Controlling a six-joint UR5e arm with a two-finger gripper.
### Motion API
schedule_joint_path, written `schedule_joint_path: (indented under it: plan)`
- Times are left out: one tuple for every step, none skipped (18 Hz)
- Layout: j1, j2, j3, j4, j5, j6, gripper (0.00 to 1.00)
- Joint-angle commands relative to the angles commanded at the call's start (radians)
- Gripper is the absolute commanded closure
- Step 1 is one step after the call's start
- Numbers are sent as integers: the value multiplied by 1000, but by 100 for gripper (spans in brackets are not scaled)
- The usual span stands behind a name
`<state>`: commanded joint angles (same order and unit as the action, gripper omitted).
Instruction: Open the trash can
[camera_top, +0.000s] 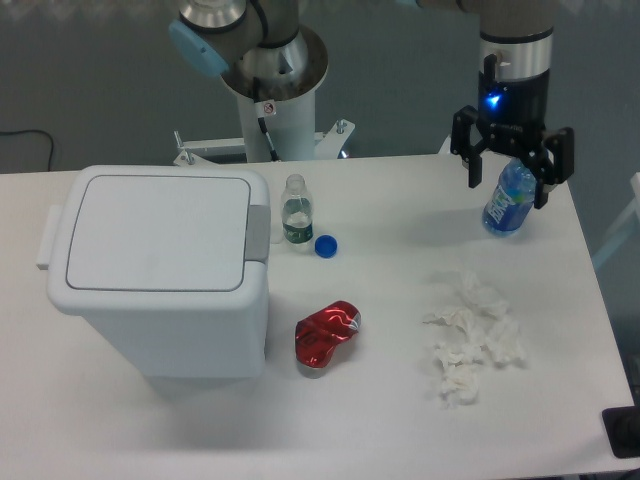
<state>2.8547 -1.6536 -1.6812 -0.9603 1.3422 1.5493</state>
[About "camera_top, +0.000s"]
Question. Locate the black device at edge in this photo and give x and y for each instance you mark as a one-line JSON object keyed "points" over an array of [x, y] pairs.
{"points": [[622, 428]]}

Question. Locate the white plastic trash can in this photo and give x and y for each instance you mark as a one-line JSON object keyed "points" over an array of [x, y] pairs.
{"points": [[169, 265]]}

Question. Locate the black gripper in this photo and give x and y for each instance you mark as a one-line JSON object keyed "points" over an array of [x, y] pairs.
{"points": [[511, 120]]}

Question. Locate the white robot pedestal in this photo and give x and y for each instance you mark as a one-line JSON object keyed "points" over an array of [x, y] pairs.
{"points": [[271, 131]]}

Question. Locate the clear bottle green label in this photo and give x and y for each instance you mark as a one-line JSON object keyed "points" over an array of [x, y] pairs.
{"points": [[297, 213]]}

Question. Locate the crushed red can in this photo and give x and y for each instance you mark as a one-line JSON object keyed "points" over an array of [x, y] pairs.
{"points": [[318, 335]]}

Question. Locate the crumpled white tissue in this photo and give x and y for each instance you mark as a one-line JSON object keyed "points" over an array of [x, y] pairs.
{"points": [[480, 330]]}

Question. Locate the blue water bottle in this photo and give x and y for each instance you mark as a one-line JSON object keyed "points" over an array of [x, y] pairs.
{"points": [[511, 201]]}

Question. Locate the blue bottle cap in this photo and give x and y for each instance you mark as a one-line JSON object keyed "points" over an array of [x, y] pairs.
{"points": [[326, 246]]}

